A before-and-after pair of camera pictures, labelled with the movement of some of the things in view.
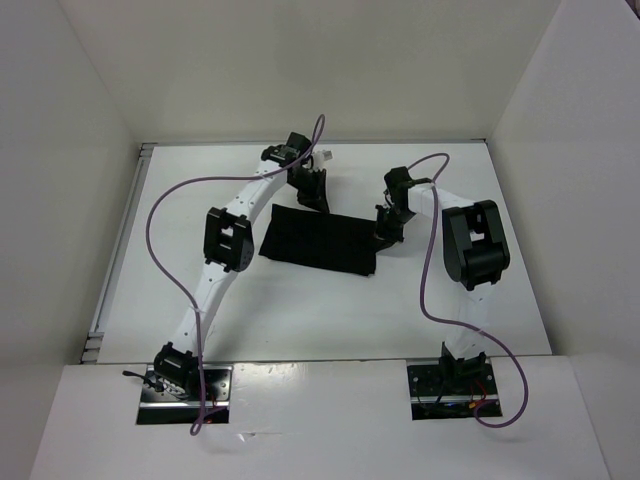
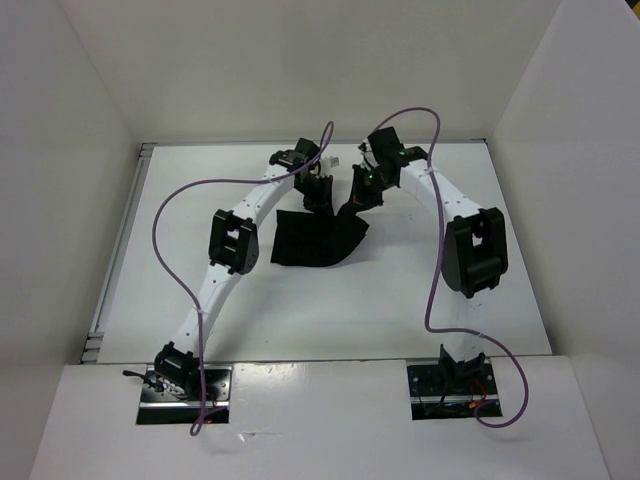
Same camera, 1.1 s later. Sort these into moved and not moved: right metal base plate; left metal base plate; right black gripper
Moved: right black gripper
Not moved: left metal base plate; right metal base plate
